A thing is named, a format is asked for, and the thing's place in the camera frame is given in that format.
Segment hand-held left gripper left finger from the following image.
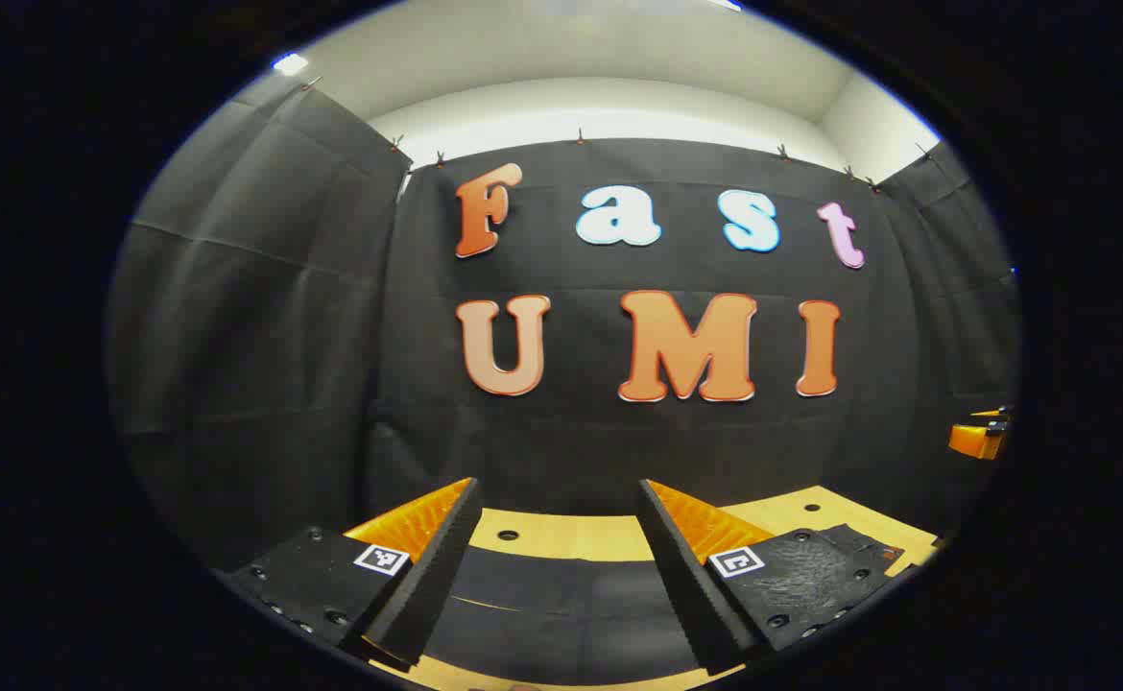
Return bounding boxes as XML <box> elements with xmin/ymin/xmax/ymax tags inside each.
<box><xmin>221</xmin><ymin>477</ymin><xmax>484</xmax><ymax>671</ymax></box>

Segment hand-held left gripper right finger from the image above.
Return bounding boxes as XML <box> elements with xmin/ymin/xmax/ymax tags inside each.
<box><xmin>636</xmin><ymin>479</ymin><xmax>908</xmax><ymax>677</ymax></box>

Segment dark blue jeans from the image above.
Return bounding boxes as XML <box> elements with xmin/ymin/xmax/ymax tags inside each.
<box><xmin>398</xmin><ymin>523</ymin><xmax>910</xmax><ymax>673</ymax></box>

